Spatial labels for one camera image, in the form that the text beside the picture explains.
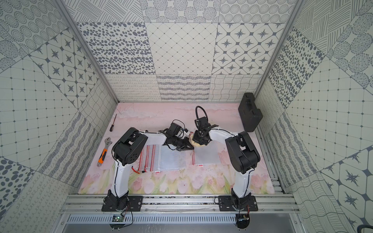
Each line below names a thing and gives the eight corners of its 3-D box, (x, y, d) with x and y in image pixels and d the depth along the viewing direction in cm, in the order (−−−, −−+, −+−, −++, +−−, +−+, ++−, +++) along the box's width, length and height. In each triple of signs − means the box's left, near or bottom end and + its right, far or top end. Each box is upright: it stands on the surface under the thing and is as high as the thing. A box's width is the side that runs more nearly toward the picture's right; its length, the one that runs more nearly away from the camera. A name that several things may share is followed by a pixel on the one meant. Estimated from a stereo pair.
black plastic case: (244, 133, 104) (252, 117, 89) (237, 109, 119) (243, 92, 104) (253, 133, 104) (263, 117, 89) (245, 109, 119) (253, 92, 104)
